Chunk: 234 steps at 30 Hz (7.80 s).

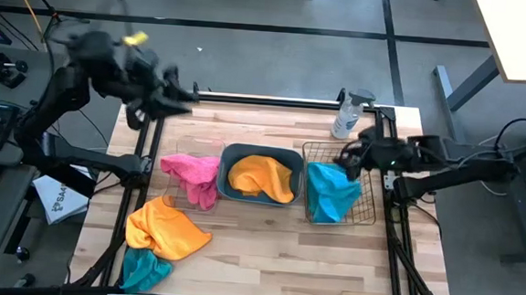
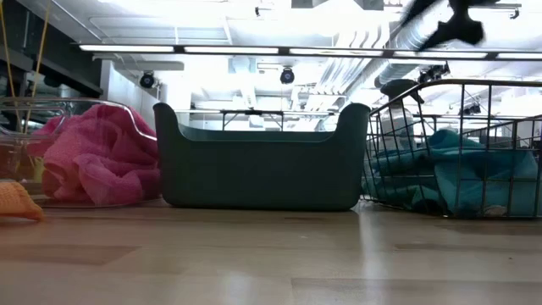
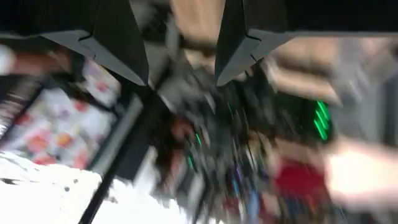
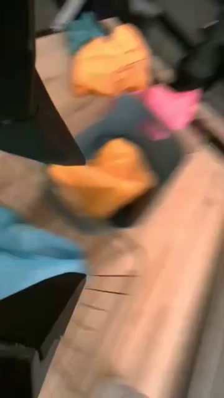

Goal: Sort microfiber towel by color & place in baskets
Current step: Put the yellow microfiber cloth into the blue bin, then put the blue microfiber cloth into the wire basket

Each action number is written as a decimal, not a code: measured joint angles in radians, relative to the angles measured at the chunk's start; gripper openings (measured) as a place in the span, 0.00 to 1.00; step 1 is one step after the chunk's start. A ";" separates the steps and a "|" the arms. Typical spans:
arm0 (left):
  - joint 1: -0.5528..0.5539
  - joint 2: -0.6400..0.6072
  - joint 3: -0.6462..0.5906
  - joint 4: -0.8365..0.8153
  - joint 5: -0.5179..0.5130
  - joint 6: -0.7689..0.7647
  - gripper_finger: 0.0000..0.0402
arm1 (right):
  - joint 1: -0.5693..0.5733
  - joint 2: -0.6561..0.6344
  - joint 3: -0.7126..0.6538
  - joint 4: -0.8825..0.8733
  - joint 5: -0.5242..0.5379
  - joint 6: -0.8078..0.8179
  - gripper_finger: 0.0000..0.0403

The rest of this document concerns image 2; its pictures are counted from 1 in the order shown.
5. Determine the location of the orange microfiber towel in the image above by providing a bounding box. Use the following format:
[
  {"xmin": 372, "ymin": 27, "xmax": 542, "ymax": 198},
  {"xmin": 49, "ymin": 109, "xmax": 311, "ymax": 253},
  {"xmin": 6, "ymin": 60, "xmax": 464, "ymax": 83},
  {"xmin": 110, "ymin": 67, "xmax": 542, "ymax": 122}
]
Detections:
[{"xmin": 0, "ymin": 180, "xmax": 45, "ymax": 222}]

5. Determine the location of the round black ceiling fixture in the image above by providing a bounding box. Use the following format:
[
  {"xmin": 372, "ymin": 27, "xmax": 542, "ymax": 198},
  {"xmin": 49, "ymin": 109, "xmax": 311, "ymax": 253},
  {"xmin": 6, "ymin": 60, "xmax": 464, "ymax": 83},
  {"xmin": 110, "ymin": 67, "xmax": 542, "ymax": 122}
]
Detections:
[
  {"xmin": 279, "ymin": 66, "xmax": 296, "ymax": 86},
  {"xmin": 138, "ymin": 71, "xmax": 156, "ymax": 90}
]

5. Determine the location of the blue microfiber towel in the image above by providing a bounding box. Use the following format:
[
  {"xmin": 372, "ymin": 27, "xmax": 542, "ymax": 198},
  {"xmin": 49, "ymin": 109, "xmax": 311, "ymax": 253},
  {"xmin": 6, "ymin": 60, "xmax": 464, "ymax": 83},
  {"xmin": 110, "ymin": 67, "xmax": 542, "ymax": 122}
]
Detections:
[{"xmin": 362, "ymin": 128, "xmax": 541, "ymax": 219}]

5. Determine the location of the overhead light bar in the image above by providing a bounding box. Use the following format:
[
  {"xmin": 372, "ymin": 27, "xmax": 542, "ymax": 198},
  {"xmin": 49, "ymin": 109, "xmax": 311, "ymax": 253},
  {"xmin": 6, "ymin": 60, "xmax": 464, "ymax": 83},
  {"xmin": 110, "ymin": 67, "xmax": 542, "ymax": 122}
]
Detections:
[{"xmin": 77, "ymin": 42, "xmax": 542, "ymax": 61}]

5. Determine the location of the pink microfiber towel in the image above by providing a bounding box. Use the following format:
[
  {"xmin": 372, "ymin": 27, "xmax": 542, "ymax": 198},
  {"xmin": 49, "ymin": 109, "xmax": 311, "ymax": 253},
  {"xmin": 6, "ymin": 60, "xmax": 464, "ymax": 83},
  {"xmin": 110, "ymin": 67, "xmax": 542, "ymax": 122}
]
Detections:
[{"xmin": 26, "ymin": 103, "xmax": 163, "ymax": 207}]

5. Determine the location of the clear spray bottle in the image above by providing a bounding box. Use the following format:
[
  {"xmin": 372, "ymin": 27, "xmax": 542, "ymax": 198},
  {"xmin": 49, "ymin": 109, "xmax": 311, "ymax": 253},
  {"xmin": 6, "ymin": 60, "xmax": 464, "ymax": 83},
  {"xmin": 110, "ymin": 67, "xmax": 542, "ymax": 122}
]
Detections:
[{"xmin": 378, "ymin": 78, "xmax": 426, "ymax": 150}]

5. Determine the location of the clear plastic bin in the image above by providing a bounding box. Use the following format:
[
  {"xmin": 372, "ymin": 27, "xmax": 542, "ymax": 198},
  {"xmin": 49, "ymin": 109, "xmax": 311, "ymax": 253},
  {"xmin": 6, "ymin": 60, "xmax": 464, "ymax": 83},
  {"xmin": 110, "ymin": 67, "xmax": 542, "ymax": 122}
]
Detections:
[{"xmin": 0, "ymin": 97, "xmax": 159, "ymax": 209}]

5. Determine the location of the teal plastic basket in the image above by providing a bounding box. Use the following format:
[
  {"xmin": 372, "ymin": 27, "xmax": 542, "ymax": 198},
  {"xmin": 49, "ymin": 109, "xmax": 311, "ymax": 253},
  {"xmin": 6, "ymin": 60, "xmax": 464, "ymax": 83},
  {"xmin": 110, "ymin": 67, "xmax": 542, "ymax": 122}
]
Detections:
[{"xmin": 152, "ymin": 102, "xmax": 373, "ymax": 213}]

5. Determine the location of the yellow cable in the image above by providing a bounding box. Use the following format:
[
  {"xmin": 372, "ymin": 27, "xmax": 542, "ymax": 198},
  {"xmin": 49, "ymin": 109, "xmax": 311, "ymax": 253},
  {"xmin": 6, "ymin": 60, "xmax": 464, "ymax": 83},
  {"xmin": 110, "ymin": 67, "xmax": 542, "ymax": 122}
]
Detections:
[{"xmin": 0, "ymin": 0, "xmax": 53, "ymax": 133}]

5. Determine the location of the black aluminium table frame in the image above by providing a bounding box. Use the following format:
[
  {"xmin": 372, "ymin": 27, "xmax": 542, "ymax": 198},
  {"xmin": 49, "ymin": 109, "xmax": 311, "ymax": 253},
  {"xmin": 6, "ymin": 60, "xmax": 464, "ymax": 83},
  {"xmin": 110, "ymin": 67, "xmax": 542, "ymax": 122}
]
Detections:
[{"xmin": 174, "ymin": 108, "xmax": 340, "ymax": 132}]

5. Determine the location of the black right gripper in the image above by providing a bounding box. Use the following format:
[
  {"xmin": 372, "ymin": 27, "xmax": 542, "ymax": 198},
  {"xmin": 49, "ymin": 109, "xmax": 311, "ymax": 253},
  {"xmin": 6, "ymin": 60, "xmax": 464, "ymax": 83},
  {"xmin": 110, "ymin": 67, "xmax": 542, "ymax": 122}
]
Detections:
[{"xmin": 399, "ymin": 0, "xmax": 501, "ymax": 53}]

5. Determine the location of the copper wire basket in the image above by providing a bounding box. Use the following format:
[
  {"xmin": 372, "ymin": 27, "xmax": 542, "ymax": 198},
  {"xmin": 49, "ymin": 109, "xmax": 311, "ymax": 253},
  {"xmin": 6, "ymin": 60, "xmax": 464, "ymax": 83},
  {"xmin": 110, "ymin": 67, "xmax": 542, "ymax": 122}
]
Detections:
[{"xmin": 361, "ymin": 78, "xmax": 542, "ymax": 220}]

